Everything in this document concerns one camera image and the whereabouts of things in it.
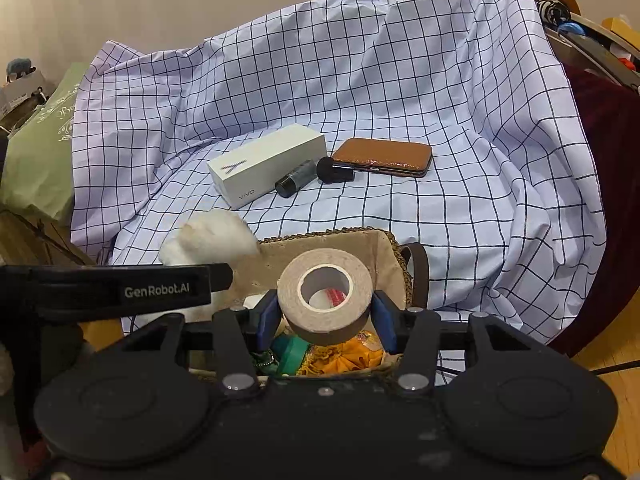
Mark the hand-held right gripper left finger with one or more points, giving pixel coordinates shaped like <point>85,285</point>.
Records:
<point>267,320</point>

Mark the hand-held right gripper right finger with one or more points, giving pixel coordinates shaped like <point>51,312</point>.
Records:
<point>382,322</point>

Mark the green plush toy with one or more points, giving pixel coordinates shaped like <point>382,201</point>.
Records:
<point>292,352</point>

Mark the orange fabric pouch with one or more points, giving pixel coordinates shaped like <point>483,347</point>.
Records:
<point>350,355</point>

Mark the pink striped cloth bundle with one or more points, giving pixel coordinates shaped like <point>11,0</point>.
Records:
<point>334,296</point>

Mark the beige tape roll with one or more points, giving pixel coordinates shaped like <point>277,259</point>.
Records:
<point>325,332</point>

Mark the woven basket with floral lining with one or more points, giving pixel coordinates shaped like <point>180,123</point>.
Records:
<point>320,250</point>

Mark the white plush toy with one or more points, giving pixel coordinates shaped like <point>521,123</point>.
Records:
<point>210,240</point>

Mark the wooden table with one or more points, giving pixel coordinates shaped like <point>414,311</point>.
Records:
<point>30,240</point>

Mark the black cylindrical bottle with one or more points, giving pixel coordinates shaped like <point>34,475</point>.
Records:
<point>295,179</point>

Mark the white cardboard box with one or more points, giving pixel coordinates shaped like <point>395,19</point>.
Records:
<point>265,160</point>

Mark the small black object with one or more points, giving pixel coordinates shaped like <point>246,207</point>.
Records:
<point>332,170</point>

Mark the brown leather case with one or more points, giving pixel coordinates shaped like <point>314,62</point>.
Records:
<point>380,152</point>

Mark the grey cardboard box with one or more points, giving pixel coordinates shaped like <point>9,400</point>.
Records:
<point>20,94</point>

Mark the grey-blue plush toy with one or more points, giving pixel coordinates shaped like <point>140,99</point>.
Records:
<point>20,66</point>

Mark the checked white bed sheet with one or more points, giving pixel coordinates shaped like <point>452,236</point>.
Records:
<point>400,85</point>

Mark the dark red cloth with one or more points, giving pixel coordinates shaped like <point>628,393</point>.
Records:
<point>610,160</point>

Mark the blue ball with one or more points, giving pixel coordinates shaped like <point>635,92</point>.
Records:
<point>570,27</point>

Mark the striped dark cloth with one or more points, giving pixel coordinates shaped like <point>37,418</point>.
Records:
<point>552,11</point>

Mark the yellow box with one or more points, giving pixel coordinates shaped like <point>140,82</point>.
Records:
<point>620,27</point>

